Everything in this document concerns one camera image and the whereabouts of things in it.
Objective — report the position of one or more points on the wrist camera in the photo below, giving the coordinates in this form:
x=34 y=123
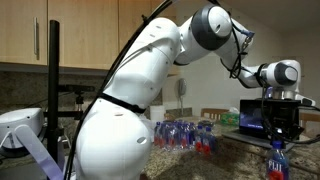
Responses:
x=305 y=100

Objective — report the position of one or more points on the white paper towel roll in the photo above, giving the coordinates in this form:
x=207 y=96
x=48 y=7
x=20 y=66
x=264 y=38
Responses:
x=157 y=114

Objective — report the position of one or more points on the wooden cabinet door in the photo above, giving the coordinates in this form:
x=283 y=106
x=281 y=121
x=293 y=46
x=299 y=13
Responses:
x=133 y=20
x=16 y=30
x=83 y=33

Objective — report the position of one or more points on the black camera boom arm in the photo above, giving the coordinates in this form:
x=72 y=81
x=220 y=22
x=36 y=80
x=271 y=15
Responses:
x=76 y=88

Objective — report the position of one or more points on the wall phone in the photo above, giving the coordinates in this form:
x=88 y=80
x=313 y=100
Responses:
x=181 y=87

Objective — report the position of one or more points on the black vertical pole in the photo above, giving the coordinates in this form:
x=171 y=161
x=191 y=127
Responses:
x=53 y=83

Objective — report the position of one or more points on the shrink-wrapped water bottle pack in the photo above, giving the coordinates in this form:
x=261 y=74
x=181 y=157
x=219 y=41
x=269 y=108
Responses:
x=175 y=135

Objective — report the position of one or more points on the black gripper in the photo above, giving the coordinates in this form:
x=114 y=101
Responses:
x=283 y=111

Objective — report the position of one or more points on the green tissue box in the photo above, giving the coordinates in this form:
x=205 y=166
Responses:
x=230 y=119

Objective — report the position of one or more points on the black plastic tray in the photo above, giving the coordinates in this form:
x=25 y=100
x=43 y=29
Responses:
x=207 y=122

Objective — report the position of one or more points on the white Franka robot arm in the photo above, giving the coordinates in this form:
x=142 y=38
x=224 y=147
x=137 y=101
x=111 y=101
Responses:
x=133 y=83

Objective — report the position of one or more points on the wooden chair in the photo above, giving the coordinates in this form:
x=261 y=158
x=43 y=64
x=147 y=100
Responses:
x=213 y=110
x=311 y=117

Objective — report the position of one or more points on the white rounded device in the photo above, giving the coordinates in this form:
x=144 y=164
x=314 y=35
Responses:
x=20 y=123

